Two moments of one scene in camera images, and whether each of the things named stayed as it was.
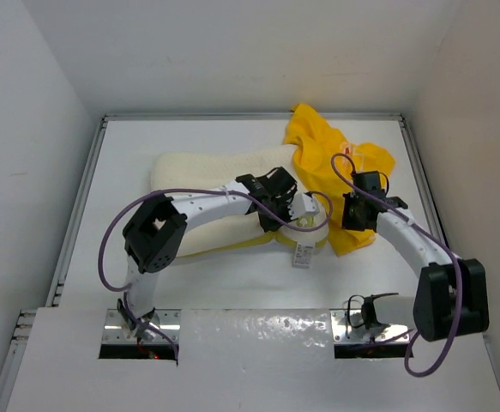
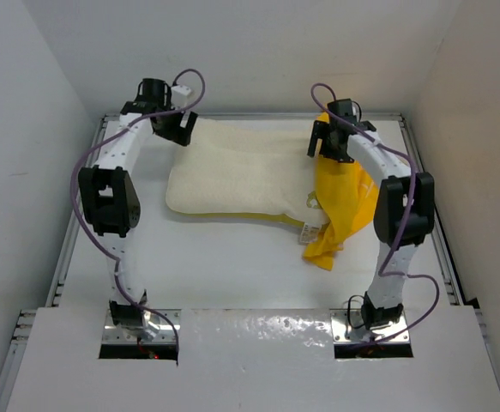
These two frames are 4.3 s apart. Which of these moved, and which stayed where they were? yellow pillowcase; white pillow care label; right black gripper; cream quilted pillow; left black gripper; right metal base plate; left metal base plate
Moved: cream quilted pillow; white pillow care label; right black gripper; left black gripper; yellow pillowcase
Stayed: right metal base plate; left metal base plate
